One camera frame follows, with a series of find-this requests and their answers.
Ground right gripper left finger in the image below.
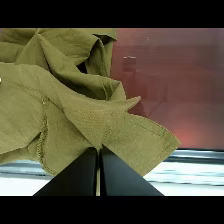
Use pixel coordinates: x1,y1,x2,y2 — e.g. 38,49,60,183
33,147,99,197

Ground olive green long-sleeved shirt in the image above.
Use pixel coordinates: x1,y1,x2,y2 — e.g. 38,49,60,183
0,28,182,178

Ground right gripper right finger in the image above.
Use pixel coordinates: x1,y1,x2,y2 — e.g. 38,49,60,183
99,144,164,197

